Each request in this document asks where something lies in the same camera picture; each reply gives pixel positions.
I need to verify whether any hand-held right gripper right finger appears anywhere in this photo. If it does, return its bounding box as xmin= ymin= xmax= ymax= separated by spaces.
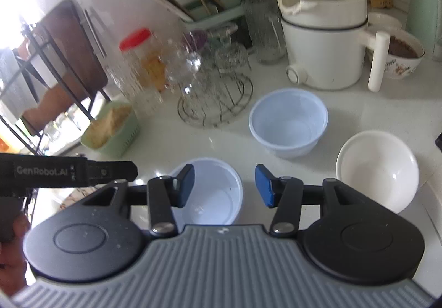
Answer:
xmin=255 ymin=164 xmax=398 ymax=237

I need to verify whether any group of clear glass cups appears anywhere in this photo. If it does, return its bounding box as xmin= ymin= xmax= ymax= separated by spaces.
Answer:
xmin=166 ymin=30 xmax=252 ymax=95

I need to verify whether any brown cutting board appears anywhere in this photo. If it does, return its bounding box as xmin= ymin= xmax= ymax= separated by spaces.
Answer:
xmin=36 ymin=0 xmax=110 ymax=103

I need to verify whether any tall textured glass jar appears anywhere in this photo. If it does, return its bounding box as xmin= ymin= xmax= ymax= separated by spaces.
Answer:
xmin=244 ymin=0 xmax=288 ymax=65

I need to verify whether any light blue plastic bowl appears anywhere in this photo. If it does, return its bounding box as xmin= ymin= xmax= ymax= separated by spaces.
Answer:
xmin=166 ymin=157 xmax=244 ymax=226
xmin=249 ymin=88 xmax=329 ymax=158

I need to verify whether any clear drinking glass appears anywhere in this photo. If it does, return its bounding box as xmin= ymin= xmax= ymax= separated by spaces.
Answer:
xmin=67 ymin=106 xmax=88 ymax=132
xmin=45 ymin=118 xmax=70 ymax=143

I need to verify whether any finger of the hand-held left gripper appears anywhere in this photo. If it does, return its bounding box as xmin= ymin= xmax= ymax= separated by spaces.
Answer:
xmin=87 ymin=160 xmax=139 ymax=187

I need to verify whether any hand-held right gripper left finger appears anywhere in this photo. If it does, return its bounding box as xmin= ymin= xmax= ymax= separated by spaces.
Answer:
xmin=81 ymin=164 xmax=196 ymax=238

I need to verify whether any floral bowl with brown contents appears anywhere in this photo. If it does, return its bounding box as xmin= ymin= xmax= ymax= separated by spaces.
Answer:
xmin=367 ymin=27 xmax=426 ymax=80

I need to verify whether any white electric cooking pot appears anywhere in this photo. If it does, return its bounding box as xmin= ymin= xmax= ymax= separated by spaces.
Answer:
xmin=275 ymin=0 xmax=391 ymax=93

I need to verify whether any white ceramic bowl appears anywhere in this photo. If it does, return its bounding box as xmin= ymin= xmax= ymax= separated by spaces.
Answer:
xmin=336 ymin=130 xmax=420 ymax=215

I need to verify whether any black dish rack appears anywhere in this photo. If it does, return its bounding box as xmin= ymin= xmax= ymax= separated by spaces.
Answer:
xmin=0 ymin=23 xmax=111 ymax=157

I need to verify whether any person's left hand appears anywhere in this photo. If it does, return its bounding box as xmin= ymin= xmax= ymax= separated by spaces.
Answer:
xmin=0 ymin=215 xmax=31 ymax=296

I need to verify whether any green basket of sticks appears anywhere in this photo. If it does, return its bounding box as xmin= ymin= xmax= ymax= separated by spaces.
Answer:
xmin=80 ymin=101 xmax=141 ymax=158

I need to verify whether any round wire cup rack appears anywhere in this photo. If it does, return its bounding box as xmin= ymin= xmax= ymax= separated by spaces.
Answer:
xmin=177 ymin=70 xmax=254 ymax=128

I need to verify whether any small white bowl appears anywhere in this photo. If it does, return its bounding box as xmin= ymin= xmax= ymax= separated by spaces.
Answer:
xmin=367 ymin=11 xmax=403 ymax=33

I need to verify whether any red-lidded clear jar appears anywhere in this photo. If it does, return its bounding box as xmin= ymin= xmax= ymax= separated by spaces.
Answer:
xmin=114 ymin=28 xmax=173 ymax=115

